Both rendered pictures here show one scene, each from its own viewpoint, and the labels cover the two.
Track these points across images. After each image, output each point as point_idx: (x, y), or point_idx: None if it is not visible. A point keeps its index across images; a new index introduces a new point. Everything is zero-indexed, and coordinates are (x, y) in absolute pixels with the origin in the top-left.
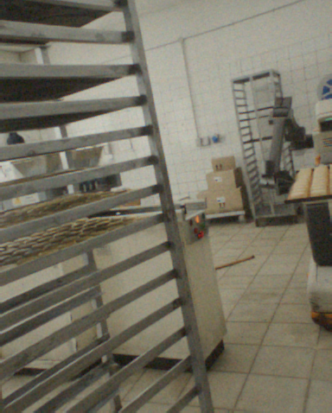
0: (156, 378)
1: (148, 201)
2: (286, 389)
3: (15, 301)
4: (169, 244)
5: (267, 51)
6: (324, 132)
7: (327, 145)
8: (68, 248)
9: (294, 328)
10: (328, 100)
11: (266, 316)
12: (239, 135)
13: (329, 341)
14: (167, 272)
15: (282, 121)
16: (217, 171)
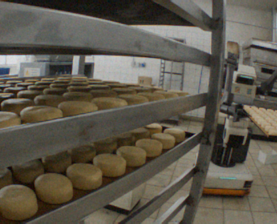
0: (96, 211)
1: None
2: None
3: None
4: (196, 171)
5: (181, 31)
6: (237, 83)
7: (236, 91)
8: (96, 193)
9: (181, 193)
10: (242, 65)
11: (165, 183)
12: (160, 67)
13: (200, 202)
14: (184, 201)
15: (233, 67)
16: (140, 83)
